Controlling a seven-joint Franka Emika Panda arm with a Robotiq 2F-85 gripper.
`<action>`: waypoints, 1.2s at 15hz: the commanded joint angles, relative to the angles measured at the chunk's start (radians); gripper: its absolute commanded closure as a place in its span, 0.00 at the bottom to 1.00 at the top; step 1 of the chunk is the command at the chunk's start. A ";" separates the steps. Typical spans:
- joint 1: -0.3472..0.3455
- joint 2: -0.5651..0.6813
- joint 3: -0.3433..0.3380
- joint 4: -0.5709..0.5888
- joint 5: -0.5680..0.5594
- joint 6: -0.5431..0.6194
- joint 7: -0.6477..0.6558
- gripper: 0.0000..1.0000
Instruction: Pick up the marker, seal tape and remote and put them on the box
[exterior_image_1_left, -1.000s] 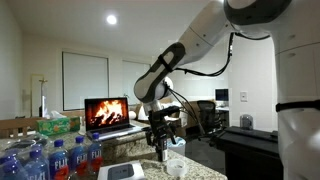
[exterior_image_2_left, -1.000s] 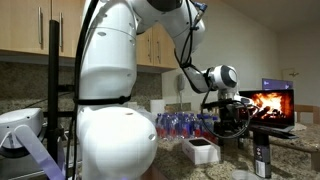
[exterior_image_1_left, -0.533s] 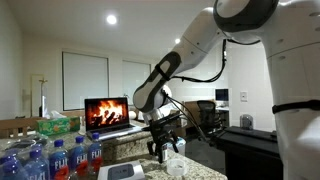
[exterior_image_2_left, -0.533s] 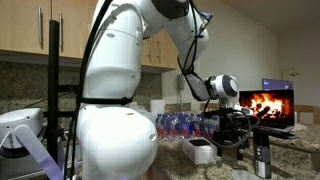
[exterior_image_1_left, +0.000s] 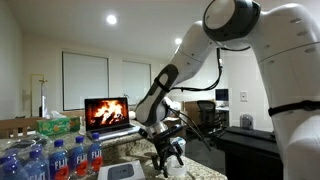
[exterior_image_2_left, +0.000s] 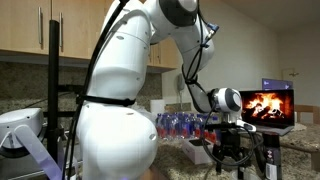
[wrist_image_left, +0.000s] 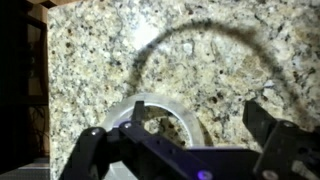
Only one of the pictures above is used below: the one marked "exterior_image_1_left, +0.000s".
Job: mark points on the Fiji water bottle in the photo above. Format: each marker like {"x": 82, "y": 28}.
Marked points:
{"x": 58, "y": 161}
{"x": 37, "y": 166}
{"x": 78, "y": 162}
{"x": 95, "y": 157}
{"x": 11, "y": 168}

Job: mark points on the left window blind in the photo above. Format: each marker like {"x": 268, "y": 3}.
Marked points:
{"x": 84, "y": 76}

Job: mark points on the black cabinet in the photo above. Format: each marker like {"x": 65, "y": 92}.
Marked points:
{"x": 250, "y": 154}

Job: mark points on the green tissue box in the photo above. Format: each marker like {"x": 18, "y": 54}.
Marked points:
{"x": 56, "y": 126}

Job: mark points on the window blind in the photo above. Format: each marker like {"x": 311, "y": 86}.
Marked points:
{"x": 84, "y": 76}
{"x": 136, "y": 81}

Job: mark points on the clear seal tape roll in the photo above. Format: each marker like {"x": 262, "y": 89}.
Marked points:
{"x": 174, "y": 168}

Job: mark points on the wall light switch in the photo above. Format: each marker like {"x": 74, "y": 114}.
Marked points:
{"x": 243, "y": 96}

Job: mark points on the open laptop showing fire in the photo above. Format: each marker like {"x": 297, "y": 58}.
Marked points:
{"x": 109, "y": 117}

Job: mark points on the ceiling light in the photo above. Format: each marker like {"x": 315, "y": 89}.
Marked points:
{"x": 111, "y": 19}

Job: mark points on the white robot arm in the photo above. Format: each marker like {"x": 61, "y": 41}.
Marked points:
{"x": 285, "y": 41}

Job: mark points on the black office chair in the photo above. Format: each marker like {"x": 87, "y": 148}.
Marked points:
{"x": 208, "y": 116}

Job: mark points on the wooden chair back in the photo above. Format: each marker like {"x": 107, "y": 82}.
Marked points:
{"x": 13, "y": 126}

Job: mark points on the computer monitor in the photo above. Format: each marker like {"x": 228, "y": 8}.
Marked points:
{"x": 221, "y": 95}

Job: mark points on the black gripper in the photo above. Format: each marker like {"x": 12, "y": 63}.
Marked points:
{"x": 165, "y": 149}

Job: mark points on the right window blind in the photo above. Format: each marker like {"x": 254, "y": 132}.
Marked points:
{"x": 136, "y": 81}

